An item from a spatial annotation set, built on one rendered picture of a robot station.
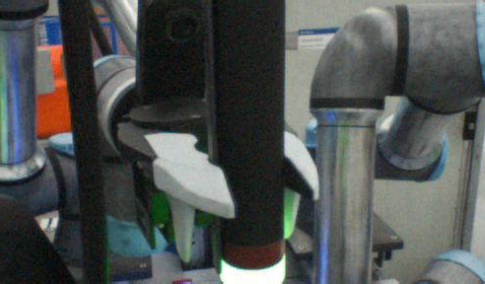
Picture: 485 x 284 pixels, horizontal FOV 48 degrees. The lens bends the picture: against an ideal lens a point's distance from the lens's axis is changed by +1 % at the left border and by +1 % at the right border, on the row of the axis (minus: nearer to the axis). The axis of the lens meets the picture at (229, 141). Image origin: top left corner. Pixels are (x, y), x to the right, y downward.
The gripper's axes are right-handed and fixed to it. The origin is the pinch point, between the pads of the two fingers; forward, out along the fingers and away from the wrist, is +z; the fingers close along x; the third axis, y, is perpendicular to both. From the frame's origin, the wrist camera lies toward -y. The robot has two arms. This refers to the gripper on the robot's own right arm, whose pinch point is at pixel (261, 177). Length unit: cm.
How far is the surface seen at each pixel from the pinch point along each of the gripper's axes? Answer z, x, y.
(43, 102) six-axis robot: -385, -12, 76
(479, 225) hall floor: -201, -245, 145
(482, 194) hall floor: -235, -283, 145
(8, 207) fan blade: -14.6, 11.3, 5.0
